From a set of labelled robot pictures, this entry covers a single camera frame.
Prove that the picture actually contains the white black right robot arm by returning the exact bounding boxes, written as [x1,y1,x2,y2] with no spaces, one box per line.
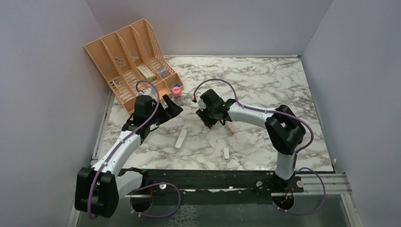
[192,89,306,192]

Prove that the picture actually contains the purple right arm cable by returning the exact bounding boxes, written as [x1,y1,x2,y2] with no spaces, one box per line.
[192,79,327,217]

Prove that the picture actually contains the pink cap glue bottle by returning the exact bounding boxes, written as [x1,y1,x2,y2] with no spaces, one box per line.
[172,86,183,106]

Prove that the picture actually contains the clear bag of clips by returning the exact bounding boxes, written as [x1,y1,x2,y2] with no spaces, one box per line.
[156,66,169,78]

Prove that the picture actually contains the yellow green box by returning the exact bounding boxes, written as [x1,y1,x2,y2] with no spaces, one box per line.
[137,65,156,82]

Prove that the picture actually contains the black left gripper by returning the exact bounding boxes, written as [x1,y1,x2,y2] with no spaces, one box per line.
[147,95,183,125]

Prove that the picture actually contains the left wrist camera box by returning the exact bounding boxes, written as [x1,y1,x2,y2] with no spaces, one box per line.
[138,87,159,100]

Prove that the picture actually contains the peach plastic desk organizer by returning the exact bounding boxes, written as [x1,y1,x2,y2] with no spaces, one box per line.
[84,19,184,113]

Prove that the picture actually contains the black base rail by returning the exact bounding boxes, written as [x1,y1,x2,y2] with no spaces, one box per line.
[86,167,305,204]

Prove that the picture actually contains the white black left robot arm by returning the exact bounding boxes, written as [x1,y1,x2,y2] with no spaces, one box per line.
[74,95,183,218]

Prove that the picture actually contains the long white stapler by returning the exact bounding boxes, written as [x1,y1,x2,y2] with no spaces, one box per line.
[175,129,188,150]

